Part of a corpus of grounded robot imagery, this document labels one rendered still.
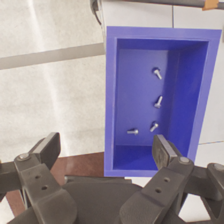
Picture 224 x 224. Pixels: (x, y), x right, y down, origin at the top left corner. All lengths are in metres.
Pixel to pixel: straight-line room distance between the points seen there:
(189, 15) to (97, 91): 0.91
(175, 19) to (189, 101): 0.14
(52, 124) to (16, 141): 0.34
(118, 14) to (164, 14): 0.08
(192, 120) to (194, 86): 0.05
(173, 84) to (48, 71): 1.02
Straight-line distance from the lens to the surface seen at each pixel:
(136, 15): 0.32
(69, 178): 1.51
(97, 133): 1.26
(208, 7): 0.31
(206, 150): 0.41
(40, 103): 1.30
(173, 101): 0.33
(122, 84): 0.30
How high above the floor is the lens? 1.14
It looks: 73 degrees down
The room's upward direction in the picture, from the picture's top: 180 degrees counter-clockwise
